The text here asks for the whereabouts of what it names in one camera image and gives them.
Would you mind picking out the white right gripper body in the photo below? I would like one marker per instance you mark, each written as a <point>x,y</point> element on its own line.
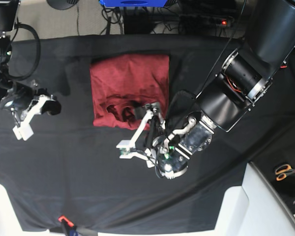
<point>20,99</point>

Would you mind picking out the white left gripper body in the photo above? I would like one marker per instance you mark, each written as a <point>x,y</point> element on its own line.
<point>154,120</point>

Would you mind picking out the red long-sleeve T-shirt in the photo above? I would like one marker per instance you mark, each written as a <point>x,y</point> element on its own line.
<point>121,84</point>

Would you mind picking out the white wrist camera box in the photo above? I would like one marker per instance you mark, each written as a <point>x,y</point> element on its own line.
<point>127,149</point>

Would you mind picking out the blue plastic box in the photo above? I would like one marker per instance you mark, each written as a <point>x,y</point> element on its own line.
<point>133,3</point>

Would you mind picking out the black round stand base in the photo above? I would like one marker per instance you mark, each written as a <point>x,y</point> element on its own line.
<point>62,4</point>

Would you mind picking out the white foam block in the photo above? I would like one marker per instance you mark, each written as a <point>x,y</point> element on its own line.
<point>254,209</point>

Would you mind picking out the yellow-handled scissors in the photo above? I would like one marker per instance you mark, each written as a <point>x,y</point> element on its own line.
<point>284,171</point>

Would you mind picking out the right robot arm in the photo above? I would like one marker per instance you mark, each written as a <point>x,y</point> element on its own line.
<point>10,22</point>

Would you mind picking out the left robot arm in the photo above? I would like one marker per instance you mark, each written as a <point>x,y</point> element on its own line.
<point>245,76</point>

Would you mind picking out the white power strip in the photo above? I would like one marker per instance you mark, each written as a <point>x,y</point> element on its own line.
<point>209,19</point>

